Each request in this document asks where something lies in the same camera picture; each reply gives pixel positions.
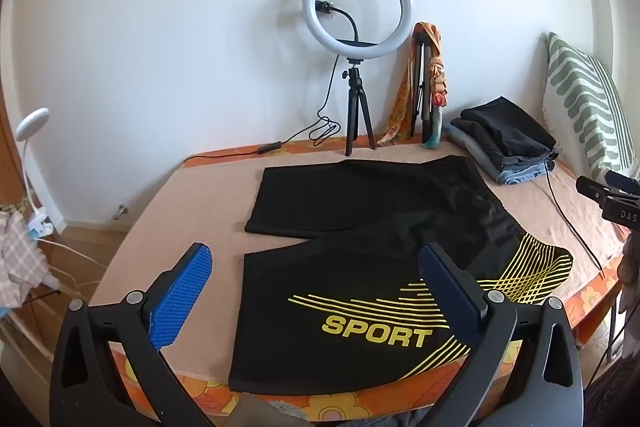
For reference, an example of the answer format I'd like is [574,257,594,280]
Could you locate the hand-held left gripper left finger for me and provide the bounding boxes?
[49,243,221,427]

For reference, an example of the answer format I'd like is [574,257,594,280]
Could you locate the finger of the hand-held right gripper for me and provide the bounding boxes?
[575,176,620,208]
[605,169,640,196]

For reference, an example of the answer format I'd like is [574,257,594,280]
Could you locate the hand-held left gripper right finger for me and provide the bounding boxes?
[417,242,585,427]

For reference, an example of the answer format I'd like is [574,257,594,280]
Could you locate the black pants with yellow print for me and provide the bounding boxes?
[228,155,574,395]

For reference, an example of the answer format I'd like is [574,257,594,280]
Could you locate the beige blanket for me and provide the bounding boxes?
[90,142,626,383]

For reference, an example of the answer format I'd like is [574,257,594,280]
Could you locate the green striped white pillow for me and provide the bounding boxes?
[542,32,637,184]

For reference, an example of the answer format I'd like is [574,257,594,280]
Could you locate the black folded garment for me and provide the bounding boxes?
[460,97,558,160]

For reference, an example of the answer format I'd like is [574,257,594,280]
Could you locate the grey folded garment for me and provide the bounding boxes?
[442,117,558,178]

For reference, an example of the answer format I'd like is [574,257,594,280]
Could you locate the plaid cloth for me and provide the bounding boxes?
[0,212,52,309]

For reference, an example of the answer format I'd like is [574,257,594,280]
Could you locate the knotted peach and teal scarf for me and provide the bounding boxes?
[422,57,452,150]

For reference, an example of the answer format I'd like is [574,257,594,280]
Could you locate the folded tripod with orange scarf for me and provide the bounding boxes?
[376,22,446,148]

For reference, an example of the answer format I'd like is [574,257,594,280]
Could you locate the silver folded tripod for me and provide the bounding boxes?
[410,23,437,142]

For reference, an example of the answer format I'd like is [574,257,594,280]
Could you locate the black mini tripod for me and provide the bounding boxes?
[344,58,377,156]

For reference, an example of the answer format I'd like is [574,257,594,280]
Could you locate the white clamp lamp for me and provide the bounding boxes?
[14,108,56,242]

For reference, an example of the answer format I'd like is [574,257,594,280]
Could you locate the thin black cable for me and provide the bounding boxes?
[545,159,627,388]

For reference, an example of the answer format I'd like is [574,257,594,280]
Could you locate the white cable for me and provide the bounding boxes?
[39,234,108,300]

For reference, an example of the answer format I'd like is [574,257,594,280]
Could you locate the black ring light cable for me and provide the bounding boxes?
[181,57,342,168]

